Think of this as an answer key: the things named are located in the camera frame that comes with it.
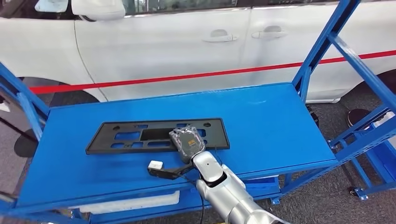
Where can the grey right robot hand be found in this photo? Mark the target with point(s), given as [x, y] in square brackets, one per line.
[188, 142]

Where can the black plastic plate frame part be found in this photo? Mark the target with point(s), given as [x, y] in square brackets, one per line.
[102, 145]

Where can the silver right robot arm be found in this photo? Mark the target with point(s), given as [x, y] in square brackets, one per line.
[229, 198]

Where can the blue metal shelf rack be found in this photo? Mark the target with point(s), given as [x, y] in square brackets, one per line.
[263, 123]

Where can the blue wheeled shelf rack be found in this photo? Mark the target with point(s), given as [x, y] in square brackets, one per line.
[361, 194]

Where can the red barrier belt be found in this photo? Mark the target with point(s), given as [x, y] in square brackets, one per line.
[154, 79]

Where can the blue plastic bin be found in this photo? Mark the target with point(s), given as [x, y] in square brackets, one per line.
[263, 187]

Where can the white car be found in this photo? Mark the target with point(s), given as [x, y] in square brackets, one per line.
[154, 55]

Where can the thin black stanchion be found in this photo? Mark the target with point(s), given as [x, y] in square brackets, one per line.
[26, 146]

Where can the black round stanchion base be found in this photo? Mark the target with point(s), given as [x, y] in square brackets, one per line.
[357, 117]

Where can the black camera bracket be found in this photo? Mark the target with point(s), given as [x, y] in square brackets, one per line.
[167, 174]

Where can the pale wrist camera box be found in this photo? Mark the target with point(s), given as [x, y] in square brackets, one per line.
[155, 165]

